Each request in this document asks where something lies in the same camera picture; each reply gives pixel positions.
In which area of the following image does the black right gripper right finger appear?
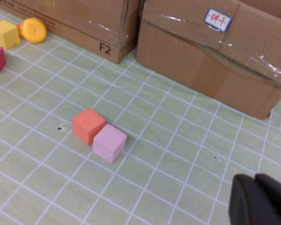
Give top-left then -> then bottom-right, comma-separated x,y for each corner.
255,173 -> 281,225

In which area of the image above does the yellow rubber duck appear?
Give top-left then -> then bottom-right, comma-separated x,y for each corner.
17,17 -> 47,45

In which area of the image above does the pink foam cube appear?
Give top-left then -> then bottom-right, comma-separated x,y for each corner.
92,123 -> 128,164

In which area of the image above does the orange foam cube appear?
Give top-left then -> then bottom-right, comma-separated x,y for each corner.
72,107 -> 106,146

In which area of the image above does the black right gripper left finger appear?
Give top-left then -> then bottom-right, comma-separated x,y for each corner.
229,173 -> 281,225

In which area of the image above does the cardboard box with F2 print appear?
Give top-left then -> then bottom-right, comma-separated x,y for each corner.
0,0 -> 143,64

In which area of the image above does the yellow foam cube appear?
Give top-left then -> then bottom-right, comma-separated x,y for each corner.
0,19 -> 22,50

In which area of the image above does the green checked tablecloth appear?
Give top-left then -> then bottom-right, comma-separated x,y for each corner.
0,2 -> 281,225

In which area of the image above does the white label on taped box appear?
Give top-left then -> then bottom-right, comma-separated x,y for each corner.
204,8 -> 232,33

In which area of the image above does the taped cardboard box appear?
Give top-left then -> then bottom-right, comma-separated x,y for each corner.
135,0 -> 281,120

